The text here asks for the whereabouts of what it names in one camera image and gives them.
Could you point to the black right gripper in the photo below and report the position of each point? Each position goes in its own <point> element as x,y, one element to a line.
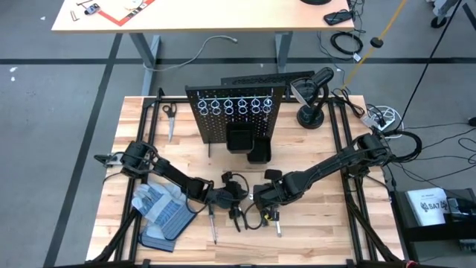
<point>267,195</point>

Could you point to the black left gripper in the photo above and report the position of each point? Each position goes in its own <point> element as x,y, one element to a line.
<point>227,196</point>

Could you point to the chrome combination wrench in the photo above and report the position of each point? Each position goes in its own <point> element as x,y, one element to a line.
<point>278,229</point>

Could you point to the small black plastic bin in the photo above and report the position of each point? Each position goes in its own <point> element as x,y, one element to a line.
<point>259,150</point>

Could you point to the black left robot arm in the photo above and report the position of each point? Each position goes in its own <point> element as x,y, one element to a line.
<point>175,175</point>

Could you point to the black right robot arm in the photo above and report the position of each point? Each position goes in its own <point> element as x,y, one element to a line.
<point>334,164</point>

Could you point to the blue-striped grey work glove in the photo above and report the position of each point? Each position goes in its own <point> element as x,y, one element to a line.
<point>163,208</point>
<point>156,243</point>

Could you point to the large black plastic bin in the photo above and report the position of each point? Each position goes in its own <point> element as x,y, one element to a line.
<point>240,137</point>

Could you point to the black metal pegboard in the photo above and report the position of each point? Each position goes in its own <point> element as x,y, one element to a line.
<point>208,123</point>

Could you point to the white power strip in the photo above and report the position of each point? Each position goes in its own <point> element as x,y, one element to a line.
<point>368,120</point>

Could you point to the black perforated panel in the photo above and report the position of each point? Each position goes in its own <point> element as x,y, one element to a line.
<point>267,78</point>

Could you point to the white label box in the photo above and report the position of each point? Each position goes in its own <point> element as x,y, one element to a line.
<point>427,206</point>

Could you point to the black equipment cart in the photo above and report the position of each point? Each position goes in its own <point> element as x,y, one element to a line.
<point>427,234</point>

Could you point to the light wood table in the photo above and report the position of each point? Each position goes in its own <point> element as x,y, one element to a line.
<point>204,15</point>

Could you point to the black smartphone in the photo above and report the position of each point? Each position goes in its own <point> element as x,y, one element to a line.
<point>337,17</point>

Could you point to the black round base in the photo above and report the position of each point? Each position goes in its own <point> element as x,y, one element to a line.
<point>316,2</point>

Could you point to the red-bordered white mat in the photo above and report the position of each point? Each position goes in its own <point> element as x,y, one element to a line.
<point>122,13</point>

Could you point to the small black-grey device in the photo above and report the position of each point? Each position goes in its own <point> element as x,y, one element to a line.
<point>92,9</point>

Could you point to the metal allen key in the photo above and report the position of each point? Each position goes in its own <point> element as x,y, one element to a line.
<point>74,16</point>

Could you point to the cart with black wheel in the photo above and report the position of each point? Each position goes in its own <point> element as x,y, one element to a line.
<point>439,20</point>

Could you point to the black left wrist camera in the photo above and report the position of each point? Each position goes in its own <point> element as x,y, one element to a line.
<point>227,177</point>

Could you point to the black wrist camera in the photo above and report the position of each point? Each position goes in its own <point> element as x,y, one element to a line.
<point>273,174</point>
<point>227,177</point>

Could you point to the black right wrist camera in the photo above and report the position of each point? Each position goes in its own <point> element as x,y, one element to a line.
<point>273,174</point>

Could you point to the black aluminium table frame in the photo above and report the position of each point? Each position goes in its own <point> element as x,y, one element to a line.
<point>147,108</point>

